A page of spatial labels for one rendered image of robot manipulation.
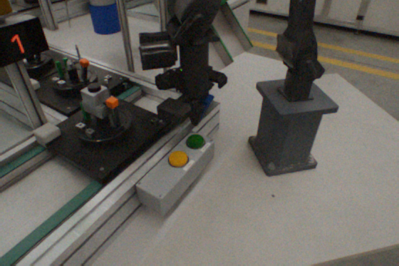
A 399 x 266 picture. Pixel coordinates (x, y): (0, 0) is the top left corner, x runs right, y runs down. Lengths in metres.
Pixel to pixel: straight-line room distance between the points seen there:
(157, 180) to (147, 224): 0.11
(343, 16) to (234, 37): 3.67
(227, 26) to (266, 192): 0.62
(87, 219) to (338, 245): 0.50
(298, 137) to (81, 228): 0.51
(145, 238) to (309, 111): 0.45
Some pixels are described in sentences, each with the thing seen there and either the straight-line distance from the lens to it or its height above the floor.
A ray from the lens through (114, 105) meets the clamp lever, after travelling 0.64.
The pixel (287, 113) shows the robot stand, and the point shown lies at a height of 1.06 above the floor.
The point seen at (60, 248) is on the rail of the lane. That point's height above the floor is 0.96.
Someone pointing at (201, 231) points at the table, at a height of 0.86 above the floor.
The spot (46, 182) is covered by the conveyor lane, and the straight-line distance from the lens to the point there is 0.73.
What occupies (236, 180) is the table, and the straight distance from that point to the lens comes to 0.73.
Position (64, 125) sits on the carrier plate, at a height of 0.97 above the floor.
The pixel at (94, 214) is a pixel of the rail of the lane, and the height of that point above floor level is 0.96.
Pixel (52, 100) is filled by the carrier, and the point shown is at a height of 0.97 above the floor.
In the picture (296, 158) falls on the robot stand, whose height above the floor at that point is 0.90.
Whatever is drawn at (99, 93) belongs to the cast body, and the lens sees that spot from 0.66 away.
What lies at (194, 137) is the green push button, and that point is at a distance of 0.67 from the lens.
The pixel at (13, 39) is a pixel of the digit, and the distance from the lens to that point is 0.66.
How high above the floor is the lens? 1.41
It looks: 37 degrees down
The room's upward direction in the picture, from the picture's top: straight up
